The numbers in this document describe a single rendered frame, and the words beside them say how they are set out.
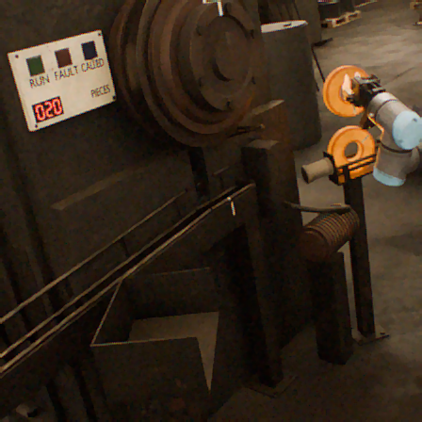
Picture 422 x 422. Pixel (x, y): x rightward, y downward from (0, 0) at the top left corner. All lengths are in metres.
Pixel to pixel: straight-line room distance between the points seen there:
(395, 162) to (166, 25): 0.70
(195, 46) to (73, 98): 0.32
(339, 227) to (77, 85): 0.93
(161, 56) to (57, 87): 0.26
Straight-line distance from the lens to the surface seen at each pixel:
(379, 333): 2.29
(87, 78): 1.52
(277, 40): 4.30
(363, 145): 1.99
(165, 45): 1.48
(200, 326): 1.34
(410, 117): 1.62
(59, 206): 1.46
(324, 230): 1.89
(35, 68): 1.43
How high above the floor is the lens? 1.32
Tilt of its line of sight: 21 degrees down
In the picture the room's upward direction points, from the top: 11 degrees counter-clockwise
